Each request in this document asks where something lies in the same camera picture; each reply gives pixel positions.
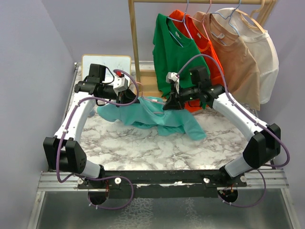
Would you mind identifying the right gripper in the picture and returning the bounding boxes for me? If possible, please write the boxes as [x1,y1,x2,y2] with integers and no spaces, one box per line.
[162,84,200,111]

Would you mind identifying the pink wire hanger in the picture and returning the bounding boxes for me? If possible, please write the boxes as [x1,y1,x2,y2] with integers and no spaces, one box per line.
[134,82,165,105]

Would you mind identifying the teal t-shirt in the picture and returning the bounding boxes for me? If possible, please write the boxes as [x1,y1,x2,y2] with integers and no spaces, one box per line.
[97,97,206,140]

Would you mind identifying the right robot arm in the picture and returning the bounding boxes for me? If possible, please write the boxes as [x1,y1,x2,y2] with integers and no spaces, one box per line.
[163,66,281,187]

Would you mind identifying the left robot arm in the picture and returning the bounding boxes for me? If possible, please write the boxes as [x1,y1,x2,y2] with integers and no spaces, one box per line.
[43,64,139,188]

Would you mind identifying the orange t-shirt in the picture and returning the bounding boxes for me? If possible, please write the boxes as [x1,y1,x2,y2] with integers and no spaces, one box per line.
[168,10,226,114]

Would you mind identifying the tan t-shirt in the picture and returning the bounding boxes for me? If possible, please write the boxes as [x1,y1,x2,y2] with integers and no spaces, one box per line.
[193,11,260,111]

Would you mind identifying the cream white t-shirt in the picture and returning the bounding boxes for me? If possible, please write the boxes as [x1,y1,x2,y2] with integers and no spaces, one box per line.
[217,12,279,104]

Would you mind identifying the wooden hanger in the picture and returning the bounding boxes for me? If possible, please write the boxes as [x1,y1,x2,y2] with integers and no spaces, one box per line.
[235,0,266,33]

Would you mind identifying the small clear plastic cup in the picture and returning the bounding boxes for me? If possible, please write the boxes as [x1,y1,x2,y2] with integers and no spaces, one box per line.
[88,109,95,118]

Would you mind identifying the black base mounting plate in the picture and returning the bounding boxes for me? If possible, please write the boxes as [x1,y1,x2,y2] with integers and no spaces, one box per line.
[63,169,246,199]

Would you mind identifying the wooden clothes rack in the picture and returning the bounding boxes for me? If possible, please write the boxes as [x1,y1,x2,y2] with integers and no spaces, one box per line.
[128,0,277,97]

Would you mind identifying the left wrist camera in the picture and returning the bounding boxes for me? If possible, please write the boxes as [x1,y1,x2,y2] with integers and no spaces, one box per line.
[113,77,129,95]

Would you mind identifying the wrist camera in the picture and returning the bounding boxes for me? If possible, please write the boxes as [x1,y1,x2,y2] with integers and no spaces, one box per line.
[113,77,129,95]
[166,72,180,94]

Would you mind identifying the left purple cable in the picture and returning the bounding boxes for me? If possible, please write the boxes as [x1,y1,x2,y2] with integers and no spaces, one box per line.
[56,69,141,210]

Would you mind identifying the purple cable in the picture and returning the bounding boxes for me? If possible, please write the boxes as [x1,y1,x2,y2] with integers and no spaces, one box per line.
[56,69,141,210]
[176,53,291,208]

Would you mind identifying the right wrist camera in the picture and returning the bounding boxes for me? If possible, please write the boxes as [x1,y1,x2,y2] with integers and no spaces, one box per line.
[166,72,180,94]

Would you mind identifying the small whiteboard wooden frame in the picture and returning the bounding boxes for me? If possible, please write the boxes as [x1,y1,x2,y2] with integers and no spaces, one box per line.
[81,54,132,79]

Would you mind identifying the blue wire hanger green shirt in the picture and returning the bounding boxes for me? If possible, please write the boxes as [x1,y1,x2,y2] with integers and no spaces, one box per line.
[166,0,194,48]

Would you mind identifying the pink wire hanger tan shirt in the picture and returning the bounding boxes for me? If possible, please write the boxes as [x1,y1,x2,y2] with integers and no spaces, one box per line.
[190,0,215,41]

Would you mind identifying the aluminium rail frame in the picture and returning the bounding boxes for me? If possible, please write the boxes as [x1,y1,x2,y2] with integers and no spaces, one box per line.
[26,62,298,229]

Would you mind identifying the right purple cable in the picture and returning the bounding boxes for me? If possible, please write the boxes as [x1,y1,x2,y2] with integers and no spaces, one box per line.
[176,53,291,208]

